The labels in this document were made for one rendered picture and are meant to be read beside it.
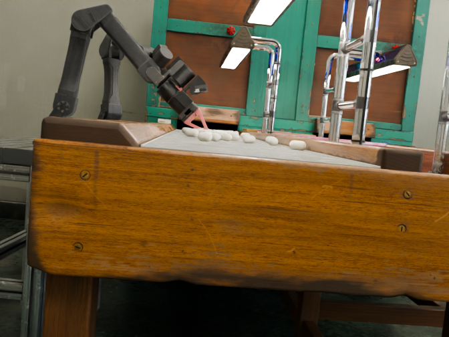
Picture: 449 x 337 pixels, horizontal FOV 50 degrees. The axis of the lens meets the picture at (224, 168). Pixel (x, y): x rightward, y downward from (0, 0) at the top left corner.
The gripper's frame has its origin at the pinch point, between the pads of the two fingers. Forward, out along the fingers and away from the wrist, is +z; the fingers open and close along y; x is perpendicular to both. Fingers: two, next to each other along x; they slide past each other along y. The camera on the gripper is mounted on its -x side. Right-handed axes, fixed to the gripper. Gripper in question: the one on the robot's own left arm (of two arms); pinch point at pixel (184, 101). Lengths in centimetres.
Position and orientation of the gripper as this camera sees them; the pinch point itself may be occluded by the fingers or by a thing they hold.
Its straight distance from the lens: 193.7
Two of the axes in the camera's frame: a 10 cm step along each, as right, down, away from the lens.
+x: -7.1, 7.0, 0.1
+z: 7.0, 7.1, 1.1
